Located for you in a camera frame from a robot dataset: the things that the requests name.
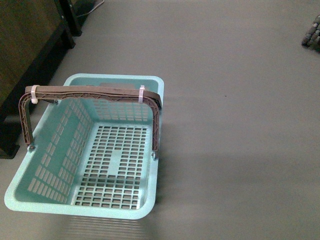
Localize brown basket handle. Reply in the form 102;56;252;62
18;85;162;154

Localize white zip tie left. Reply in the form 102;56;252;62
30;85;39;105

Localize light blue plastic basket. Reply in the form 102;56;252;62
4;74;164;220

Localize white zip tie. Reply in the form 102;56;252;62
30;85;39;105
138;85;145;104

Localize white zip tie right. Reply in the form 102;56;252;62
138;85;145;104

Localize dark wooden display stand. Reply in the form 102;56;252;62
0;0;82;159

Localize grey object at edge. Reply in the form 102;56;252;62
301;15;320;47

